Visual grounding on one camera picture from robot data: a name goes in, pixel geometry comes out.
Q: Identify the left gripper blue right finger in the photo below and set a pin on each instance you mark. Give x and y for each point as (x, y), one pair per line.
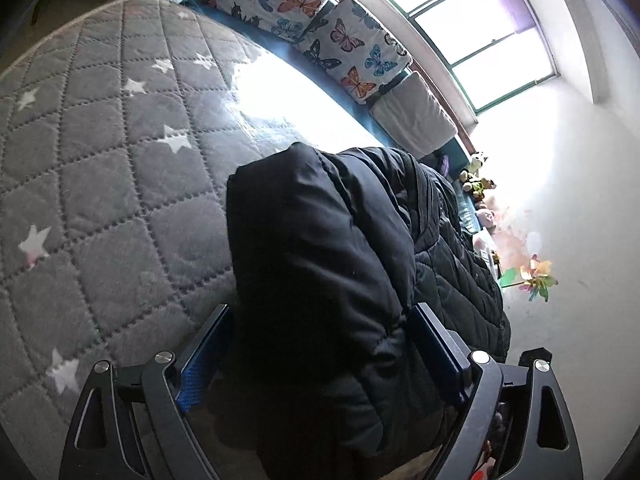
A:
(512, 421)

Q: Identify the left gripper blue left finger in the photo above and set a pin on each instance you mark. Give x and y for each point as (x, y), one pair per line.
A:
(103, 441)

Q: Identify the black puffer jacket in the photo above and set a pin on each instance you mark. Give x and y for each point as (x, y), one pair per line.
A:
(330, 252)

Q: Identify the colourful paper pinwheel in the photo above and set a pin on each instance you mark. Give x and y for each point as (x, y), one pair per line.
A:
(536, 278)

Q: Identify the plush toys pile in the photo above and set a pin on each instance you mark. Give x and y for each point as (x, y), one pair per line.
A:
(475, 187)

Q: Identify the purple doll toy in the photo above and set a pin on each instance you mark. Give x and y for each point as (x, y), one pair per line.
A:
(444, 165)

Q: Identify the grey star quilted mattress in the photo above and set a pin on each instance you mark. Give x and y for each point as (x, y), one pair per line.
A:
(118, 134)

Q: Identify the plain white pillow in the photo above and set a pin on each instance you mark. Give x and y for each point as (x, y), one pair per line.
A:
(413, 117)

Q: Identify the blue bed sheet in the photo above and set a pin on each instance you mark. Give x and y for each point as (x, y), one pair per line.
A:
(458, 155)

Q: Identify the green framed window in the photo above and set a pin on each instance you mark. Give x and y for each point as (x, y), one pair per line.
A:
(493, 49)

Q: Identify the right butterfly pillow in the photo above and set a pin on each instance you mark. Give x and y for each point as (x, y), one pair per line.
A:
(356, 50)

